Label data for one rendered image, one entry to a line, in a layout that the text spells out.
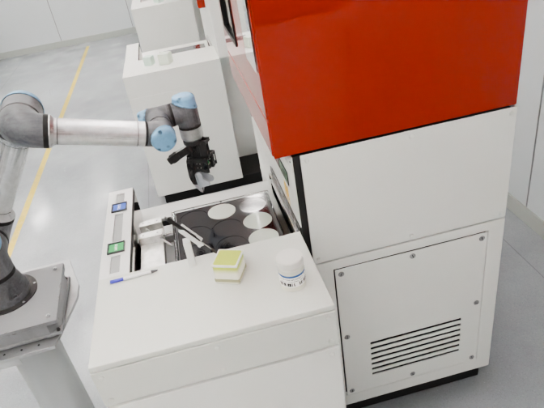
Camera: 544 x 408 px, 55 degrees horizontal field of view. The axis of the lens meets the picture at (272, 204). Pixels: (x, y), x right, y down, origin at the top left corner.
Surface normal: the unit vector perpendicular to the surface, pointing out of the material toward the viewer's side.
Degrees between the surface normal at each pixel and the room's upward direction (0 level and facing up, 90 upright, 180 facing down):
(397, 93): 90
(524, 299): 0
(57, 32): 90
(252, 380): 90
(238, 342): 90
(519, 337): 0
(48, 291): 2
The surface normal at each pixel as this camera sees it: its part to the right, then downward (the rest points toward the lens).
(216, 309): -0.15, -0.84
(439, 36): 0.21, 0.50
